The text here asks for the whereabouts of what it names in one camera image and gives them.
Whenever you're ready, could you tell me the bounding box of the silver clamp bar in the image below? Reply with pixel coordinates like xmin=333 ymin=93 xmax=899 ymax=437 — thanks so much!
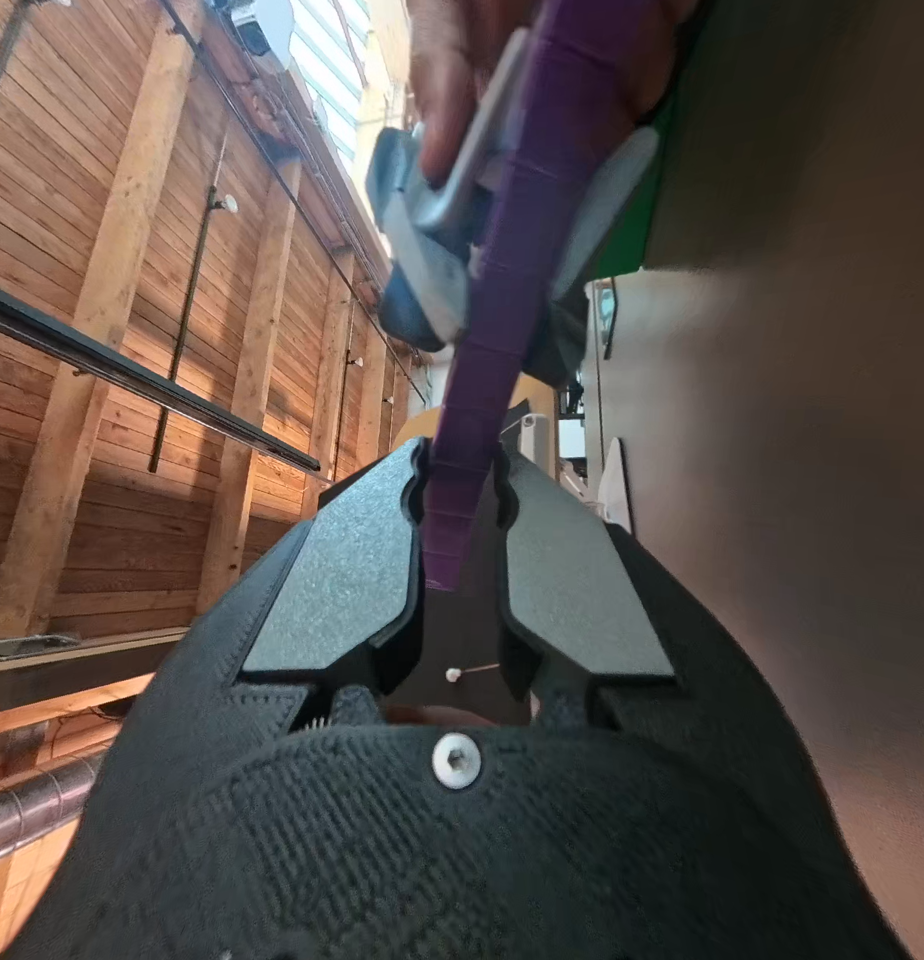
xmin=516 ymin=411 xmax=562 ymax=483

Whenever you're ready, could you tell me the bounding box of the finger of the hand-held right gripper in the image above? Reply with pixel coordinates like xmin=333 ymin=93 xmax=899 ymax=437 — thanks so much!
xmin=365 ymin=126 xmax=502 ymax=355
xmin=520 ymin=126 xmax=663 ymax=385

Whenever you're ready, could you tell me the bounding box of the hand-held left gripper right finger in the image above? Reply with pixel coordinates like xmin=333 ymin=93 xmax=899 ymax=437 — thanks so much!
xmin=495 ymin=450 xmax=676 ymax=702

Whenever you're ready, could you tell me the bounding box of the black ceiling rail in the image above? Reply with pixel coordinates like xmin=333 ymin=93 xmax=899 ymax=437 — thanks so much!
xmin=0 ymin=281 xmax=322 ymax=474

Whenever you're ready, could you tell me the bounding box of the black board with wooden edge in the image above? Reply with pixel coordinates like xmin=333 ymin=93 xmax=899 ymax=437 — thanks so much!
xmin=390 ymin=378 xmax=562 ymax=726

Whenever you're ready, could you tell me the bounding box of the silver ventilation duct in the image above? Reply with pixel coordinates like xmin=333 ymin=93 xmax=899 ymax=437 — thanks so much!
xmin=0 ymin=750 xmax=108 ymax=869

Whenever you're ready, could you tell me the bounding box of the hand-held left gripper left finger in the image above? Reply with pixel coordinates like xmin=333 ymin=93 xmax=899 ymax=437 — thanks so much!
xmin=242 ymin=437 xmax=430 ymax=695

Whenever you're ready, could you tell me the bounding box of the stack of green bins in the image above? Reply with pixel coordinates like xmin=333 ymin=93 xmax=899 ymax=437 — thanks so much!
xmin=593 ymin=96 xmax=678 ymax=284

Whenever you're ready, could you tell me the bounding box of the purple block stick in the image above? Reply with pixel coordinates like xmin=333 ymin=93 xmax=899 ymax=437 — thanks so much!
xmin=423 ymin=0 xmax=648 ymax=595

